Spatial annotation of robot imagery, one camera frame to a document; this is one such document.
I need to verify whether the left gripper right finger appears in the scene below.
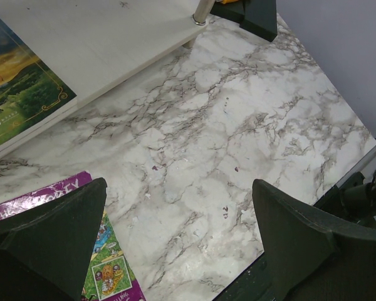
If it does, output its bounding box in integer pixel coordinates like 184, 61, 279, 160
253, 179, 376, 300

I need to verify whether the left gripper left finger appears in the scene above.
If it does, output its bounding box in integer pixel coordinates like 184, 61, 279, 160
0, 178, 107, 300

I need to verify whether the Animal Farm book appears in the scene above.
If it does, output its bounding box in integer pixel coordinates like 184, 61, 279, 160
0, 19, 76, 147

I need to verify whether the purple green treehouse book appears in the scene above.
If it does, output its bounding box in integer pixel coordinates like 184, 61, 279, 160
0, 171, 144, 300

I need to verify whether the white two-tier shelf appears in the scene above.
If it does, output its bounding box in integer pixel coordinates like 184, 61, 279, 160
0, 1, 213, 158

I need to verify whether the small black mat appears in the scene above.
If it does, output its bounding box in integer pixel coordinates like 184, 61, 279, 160
239, 0, 278, 42

